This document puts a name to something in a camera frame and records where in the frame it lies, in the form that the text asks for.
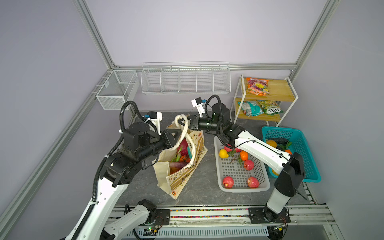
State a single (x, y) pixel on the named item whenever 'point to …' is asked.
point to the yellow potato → (271, 143)
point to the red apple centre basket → (248, 165)
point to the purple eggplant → (176, 166)
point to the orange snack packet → (257, 86)
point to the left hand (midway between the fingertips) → (181, 134)
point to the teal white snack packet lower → (251, 108)
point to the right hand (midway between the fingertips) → (177, 123)
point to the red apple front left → (228, 182)
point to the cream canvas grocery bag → (174, 183)
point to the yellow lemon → (223, 153)
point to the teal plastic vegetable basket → (299, 145)
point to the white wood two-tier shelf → (263, 99)
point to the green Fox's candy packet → (270, 107)
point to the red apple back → (253, 182)
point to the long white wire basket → (181, 78)
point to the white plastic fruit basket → (239, 171)
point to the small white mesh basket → (121, 86)
